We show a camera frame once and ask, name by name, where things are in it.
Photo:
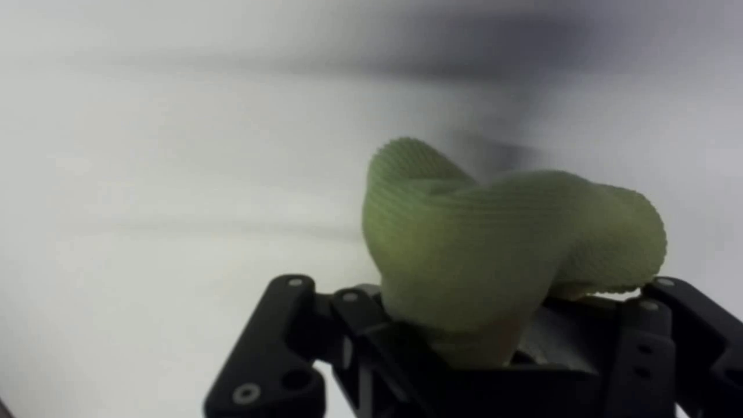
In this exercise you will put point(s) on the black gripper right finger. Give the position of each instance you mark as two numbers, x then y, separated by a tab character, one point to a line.
666	349

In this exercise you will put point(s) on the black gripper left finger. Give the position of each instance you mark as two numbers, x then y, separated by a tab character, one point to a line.
309	357

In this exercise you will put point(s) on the yellow towel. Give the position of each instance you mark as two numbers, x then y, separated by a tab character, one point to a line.
495	247

